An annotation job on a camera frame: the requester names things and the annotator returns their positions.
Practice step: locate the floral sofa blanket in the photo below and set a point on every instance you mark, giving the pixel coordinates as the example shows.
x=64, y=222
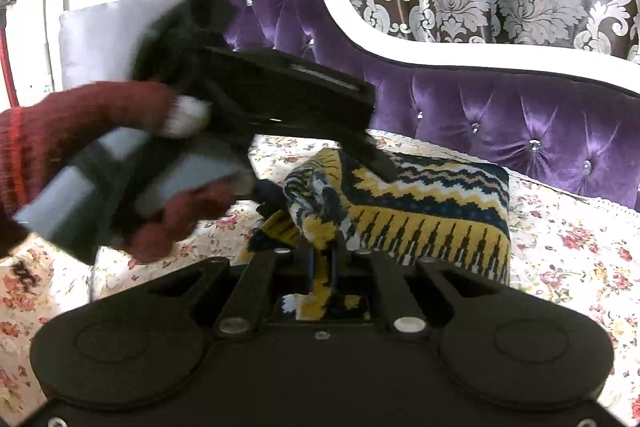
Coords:
x=565, y=267

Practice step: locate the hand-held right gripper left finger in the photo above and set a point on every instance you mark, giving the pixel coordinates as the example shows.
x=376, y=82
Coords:
x=311, y=272

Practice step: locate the navy yellow patterned knit sweater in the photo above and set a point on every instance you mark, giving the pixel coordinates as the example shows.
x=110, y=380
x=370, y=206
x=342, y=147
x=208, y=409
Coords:
x=430, y=217

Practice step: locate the person's left hand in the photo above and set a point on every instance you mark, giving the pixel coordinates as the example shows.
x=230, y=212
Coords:
x=75, y=117

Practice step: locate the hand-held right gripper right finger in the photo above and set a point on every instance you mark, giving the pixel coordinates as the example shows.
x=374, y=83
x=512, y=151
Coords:
x=336, y=272

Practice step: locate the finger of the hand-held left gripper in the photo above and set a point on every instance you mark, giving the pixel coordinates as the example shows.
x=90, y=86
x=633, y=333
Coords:
x=372, y=159

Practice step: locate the grey cushion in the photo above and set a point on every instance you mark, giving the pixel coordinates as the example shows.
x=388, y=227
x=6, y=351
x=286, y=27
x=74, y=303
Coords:
x=100, y=42

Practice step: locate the purple velvet sofa white frame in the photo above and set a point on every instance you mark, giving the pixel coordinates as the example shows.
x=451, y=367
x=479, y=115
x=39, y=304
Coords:
x=450, y=107

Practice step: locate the red black upright appliance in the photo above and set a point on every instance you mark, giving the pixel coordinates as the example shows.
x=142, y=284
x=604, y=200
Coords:
x=9, y=37

